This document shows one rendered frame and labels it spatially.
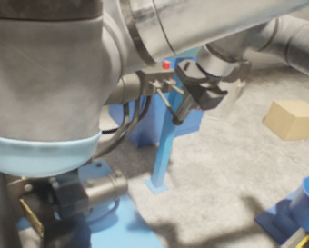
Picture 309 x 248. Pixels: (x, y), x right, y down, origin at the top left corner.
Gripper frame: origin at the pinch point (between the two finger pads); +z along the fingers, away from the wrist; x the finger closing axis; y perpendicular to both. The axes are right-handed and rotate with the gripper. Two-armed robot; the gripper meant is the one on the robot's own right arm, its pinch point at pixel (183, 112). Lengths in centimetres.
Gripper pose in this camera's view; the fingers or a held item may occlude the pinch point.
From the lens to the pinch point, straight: 70.9
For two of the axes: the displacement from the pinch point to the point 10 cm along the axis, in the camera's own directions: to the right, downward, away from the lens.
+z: -3.2, 6.1, 7.2
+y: 8.2, -1.9, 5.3
